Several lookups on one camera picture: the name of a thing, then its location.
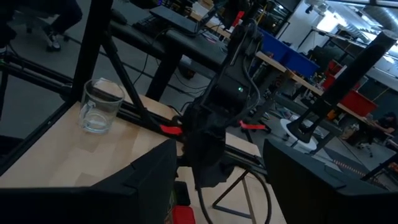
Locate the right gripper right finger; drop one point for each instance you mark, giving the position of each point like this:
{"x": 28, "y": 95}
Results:
{"x": 326, "y": 199}

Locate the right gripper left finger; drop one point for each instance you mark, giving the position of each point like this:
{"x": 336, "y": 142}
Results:
{"x": 93, "y": 205}

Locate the black pepper tin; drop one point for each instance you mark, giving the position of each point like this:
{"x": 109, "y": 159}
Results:
{"x": 182, "y": 193}

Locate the red lid paprika tin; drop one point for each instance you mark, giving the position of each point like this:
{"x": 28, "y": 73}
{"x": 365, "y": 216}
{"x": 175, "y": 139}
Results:
{"x": 184, "y": 215}

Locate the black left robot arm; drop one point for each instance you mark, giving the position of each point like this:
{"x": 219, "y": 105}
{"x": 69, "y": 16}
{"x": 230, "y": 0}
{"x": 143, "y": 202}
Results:
{"x": 233, "y": 87}

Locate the wooden shelf riser black legs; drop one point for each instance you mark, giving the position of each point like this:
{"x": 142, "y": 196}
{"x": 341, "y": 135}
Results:
{"x": 258, "y": 202}

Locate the white round stand base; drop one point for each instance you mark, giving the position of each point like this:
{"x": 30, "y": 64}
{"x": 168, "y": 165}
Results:
{"x": 308, "y": 146}

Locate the clear glass mug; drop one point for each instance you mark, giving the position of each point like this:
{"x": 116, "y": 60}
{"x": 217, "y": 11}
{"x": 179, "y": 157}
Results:
{"x": 99, "y": 109}

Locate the person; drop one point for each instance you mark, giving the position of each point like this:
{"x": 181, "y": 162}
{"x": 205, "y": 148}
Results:
{"x": 62, "y": 15}
{"x": 387, "y": 123}

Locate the red storage bin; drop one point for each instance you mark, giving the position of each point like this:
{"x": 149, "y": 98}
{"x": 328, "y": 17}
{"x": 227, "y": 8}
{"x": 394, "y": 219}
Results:
{"x": 357, "y": 104}

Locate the black desk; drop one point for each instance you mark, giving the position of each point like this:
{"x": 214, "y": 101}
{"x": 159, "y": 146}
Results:
{"x": 192, "y": 46}

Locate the blue storage bin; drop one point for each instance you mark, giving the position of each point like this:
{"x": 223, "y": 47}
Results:
{"x": 289, "y": 56}

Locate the black stand pole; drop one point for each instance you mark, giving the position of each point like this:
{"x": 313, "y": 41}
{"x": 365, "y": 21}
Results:
{"x": 351, "y": 77}

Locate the black aluminium table frame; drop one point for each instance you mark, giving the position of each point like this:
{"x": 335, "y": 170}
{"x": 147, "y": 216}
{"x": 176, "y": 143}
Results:
{"x": 90, "y": 40}

